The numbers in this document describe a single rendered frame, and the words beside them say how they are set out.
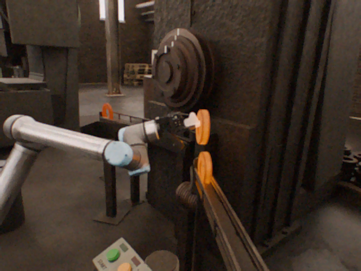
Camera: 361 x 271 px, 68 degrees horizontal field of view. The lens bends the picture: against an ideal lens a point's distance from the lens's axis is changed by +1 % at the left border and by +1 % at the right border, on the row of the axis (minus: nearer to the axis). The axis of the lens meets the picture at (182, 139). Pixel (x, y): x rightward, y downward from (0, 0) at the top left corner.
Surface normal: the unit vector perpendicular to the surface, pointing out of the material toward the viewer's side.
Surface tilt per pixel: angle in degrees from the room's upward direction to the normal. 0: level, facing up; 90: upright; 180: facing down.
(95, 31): 90
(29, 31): 90
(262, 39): 90
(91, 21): 90
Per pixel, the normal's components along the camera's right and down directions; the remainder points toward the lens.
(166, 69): -0.77, 0.15
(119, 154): -0.17, -0.23
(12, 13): 0.73, 0.22
